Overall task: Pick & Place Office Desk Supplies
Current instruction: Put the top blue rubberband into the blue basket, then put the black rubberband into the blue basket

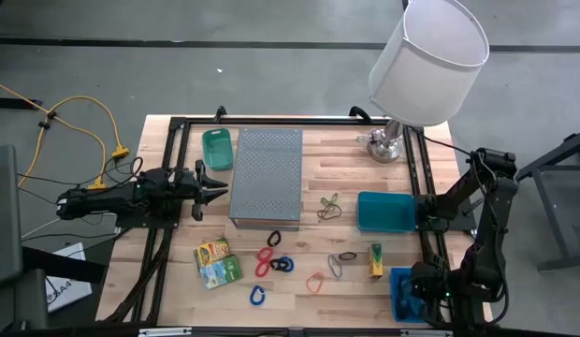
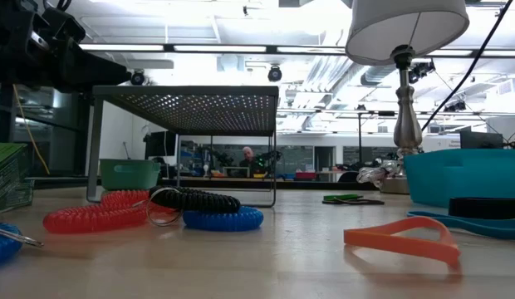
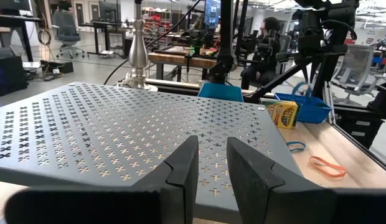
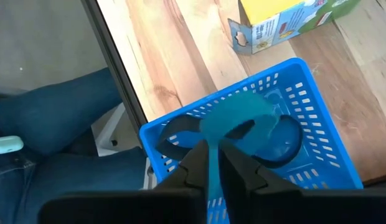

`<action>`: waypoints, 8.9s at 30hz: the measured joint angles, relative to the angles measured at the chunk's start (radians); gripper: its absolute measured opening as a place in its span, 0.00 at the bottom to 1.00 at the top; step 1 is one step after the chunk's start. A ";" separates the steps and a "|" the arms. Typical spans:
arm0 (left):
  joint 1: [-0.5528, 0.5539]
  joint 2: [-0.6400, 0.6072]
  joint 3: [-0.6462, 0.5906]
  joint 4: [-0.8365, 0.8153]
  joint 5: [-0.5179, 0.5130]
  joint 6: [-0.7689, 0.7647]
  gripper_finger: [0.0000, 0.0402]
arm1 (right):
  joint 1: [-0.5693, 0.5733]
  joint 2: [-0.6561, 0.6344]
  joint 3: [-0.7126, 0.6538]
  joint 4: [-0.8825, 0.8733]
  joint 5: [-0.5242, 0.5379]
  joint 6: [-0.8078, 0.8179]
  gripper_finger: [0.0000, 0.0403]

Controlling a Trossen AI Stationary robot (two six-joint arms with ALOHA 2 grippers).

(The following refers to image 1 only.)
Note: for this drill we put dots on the white lamp shade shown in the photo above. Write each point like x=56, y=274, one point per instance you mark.
x=425, y=70

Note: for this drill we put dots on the silver aluminium bracket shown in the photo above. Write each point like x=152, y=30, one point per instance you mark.
x=425, y=333
x=163, y=332

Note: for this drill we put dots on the dark grey desk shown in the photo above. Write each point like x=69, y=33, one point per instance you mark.
x=561, y=196

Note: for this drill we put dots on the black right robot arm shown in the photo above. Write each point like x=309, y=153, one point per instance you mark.
x=491, y=224

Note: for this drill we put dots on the grey perforated metal shelf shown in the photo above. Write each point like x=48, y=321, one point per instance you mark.
x=266, y=178

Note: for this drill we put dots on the small yellow green crayon box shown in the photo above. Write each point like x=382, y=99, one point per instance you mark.
x=375, y=262

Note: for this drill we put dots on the black floor stand foot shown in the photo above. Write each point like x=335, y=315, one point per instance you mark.
x=14, y=103

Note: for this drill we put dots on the white cardboard box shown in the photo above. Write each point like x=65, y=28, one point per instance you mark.
x=70, y=290

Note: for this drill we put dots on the grey rubber band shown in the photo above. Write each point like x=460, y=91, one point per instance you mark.
x=339, y=271

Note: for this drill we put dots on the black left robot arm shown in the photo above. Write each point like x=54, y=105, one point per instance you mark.
x=107, y=199

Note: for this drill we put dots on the small dark rubber band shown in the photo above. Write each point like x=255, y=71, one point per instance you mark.
x=340, y=256

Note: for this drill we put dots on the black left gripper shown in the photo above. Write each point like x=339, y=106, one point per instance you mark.
x=198, y=192

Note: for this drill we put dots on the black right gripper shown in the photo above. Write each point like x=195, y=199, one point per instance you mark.
x=423, y=290

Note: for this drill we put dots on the silver lamp base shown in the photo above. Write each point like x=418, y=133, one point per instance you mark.
x=386, y=150

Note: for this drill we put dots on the green plastic bin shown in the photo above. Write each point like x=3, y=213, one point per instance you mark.
x=217, y=150

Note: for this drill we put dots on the black flat bar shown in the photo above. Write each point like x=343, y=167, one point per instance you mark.
x=61, y=264

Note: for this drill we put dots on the teal plastic bin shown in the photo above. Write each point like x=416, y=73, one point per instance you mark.
x=386, y=213

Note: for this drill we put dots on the black aluminium table frame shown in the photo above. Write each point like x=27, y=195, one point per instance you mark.
x=294, y=121

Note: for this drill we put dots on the green rubber band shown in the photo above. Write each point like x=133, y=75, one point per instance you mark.
x=328, y=202

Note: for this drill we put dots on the blue perforated basket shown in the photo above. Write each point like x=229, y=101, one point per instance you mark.
x=396, y=273

